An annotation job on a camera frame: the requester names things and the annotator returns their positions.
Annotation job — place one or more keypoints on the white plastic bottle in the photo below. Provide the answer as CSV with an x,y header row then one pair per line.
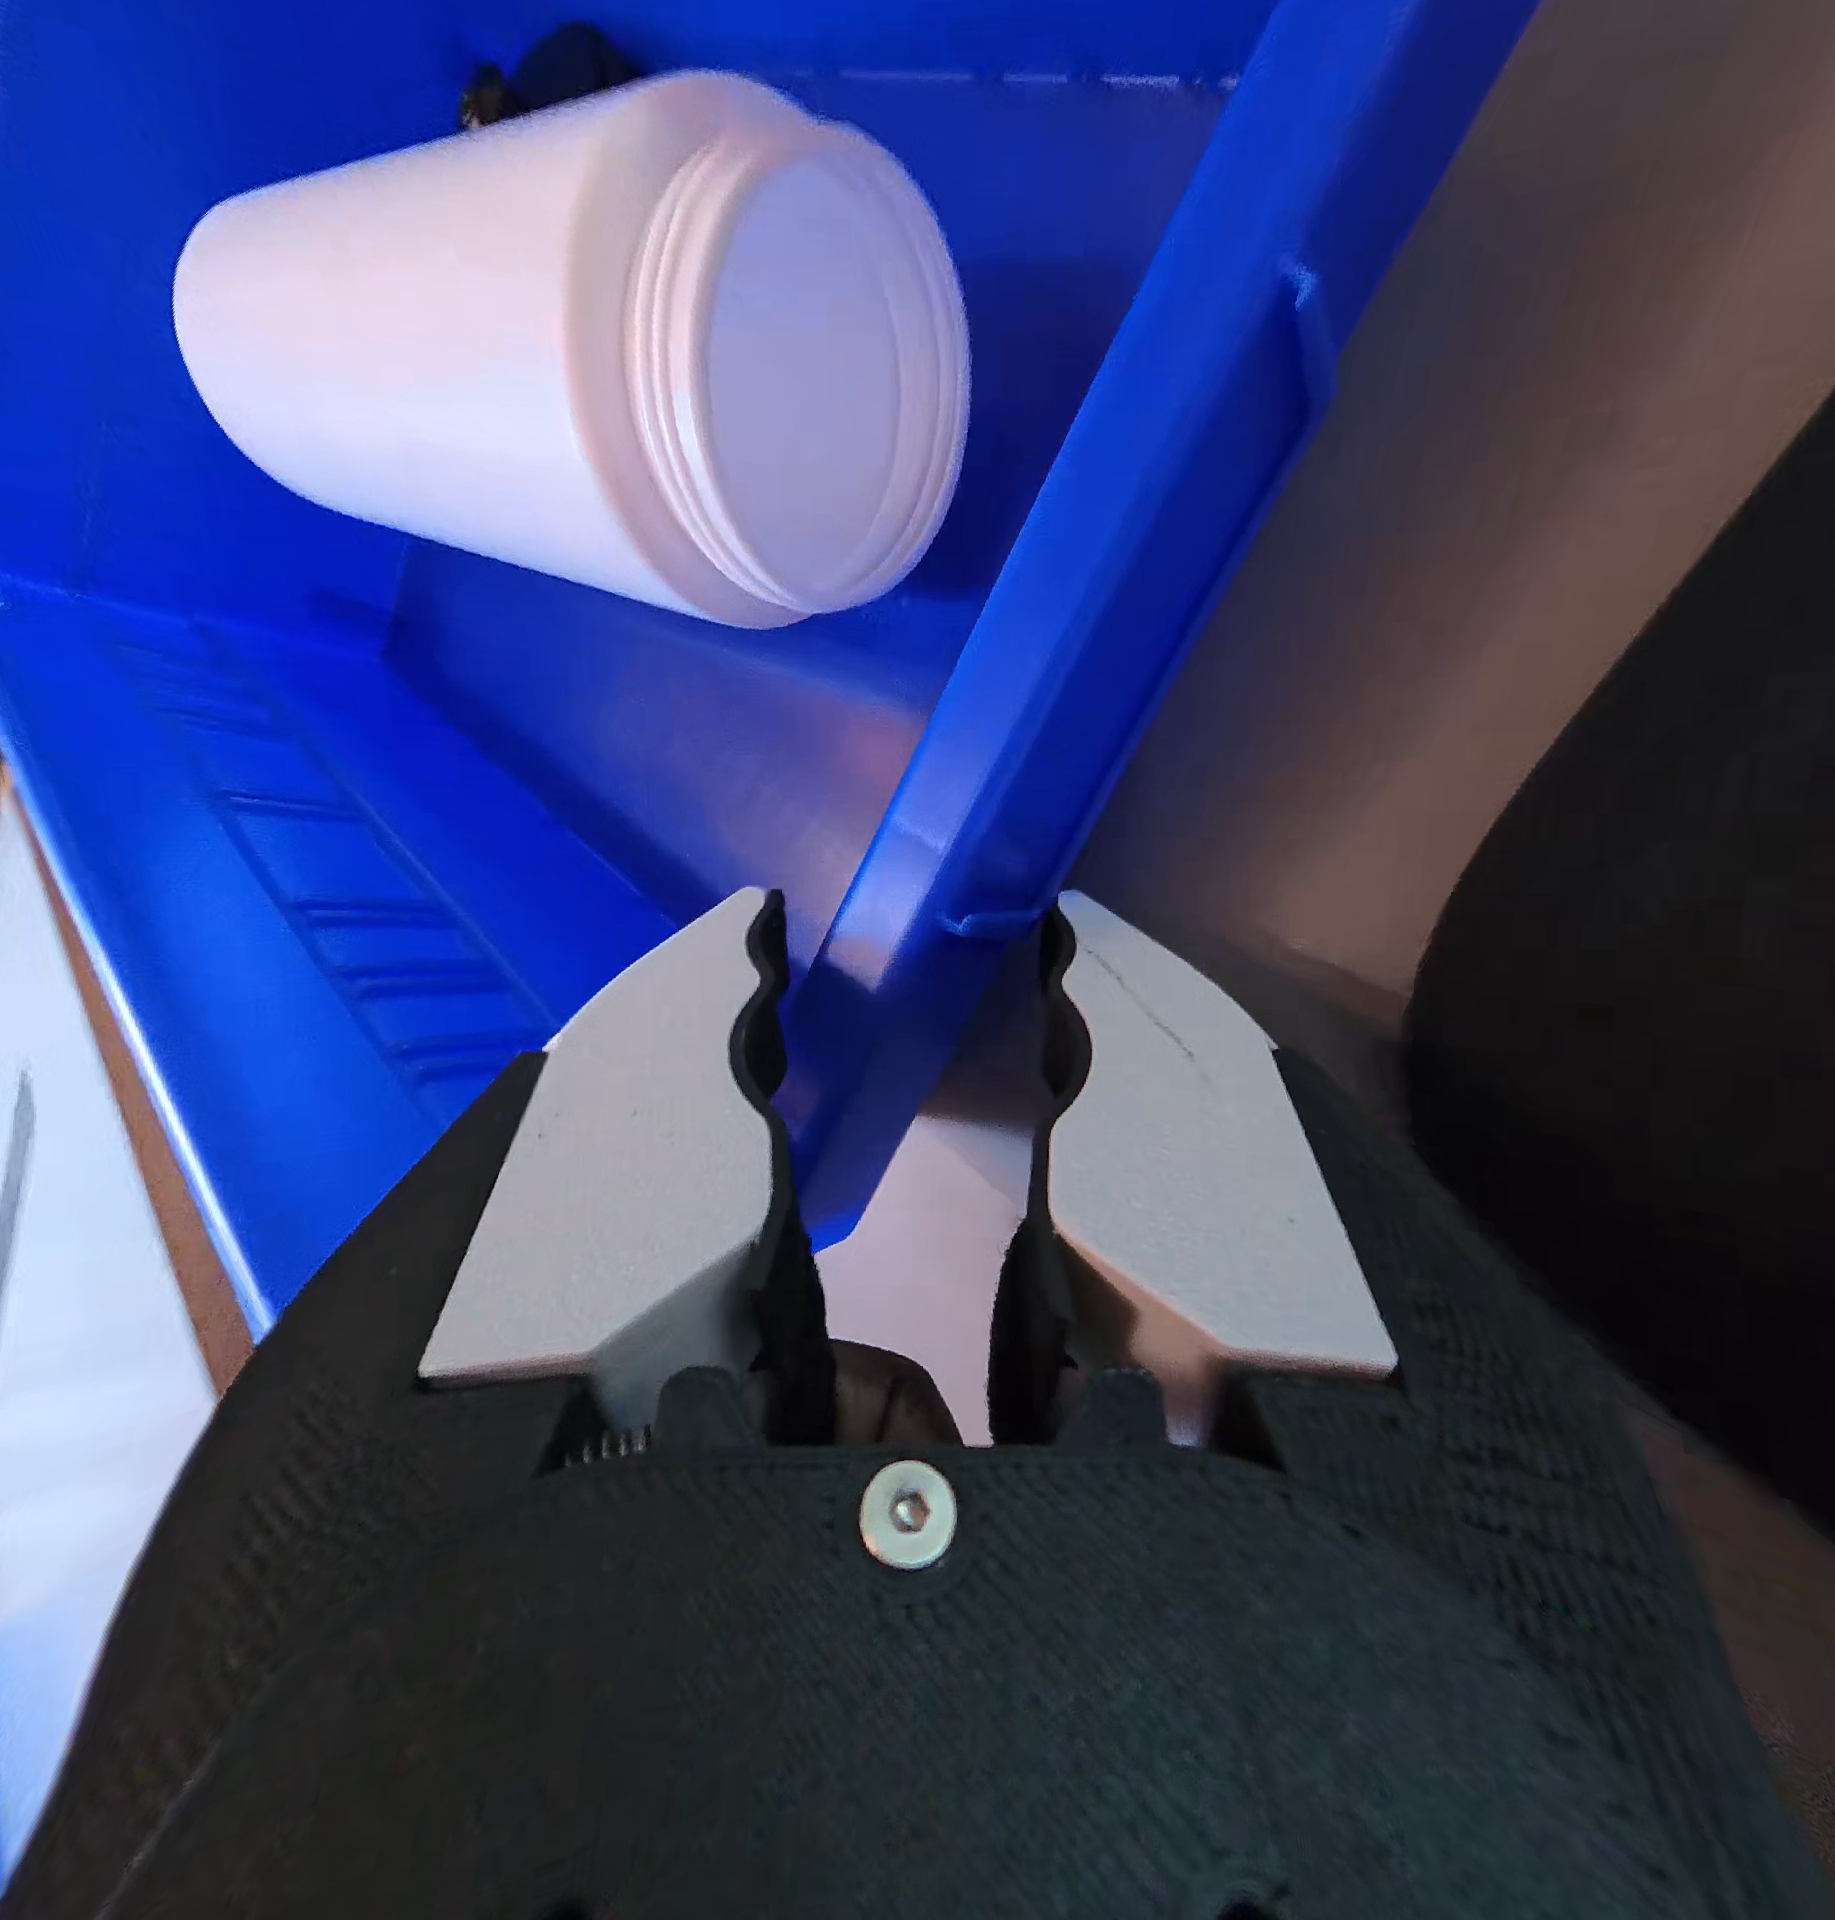
x,y
454,360

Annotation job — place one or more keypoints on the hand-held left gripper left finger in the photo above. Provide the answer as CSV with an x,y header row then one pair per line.
x,y
619,1200

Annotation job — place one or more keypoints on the person's left hand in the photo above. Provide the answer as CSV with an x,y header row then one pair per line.
x,y
888,1401

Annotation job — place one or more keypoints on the blue plastic bin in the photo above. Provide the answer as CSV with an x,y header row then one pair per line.
x,y
334,901

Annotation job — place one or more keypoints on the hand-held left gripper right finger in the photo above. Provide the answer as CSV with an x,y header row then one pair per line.
x,y
1218,1200

